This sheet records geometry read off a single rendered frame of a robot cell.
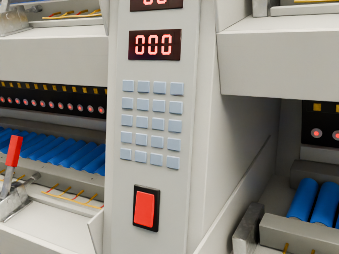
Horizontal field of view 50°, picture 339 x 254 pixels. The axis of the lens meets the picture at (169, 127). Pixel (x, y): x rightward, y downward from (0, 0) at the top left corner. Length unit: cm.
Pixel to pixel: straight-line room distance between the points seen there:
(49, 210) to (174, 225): 20
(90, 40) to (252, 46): 14
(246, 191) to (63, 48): 21
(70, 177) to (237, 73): 25
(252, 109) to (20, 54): 23
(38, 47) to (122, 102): 12
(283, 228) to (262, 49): 15
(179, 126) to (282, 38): 9
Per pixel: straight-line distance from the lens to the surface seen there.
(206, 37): 26
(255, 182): 37
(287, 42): 24
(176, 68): 26
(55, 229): 41
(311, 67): 24
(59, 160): 50
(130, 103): 28
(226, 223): 31
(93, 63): 33
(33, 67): 39
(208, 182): 27
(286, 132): 44
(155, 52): 27
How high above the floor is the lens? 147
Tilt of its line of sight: 7 degrees down
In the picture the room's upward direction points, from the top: 3 degrees clockwise
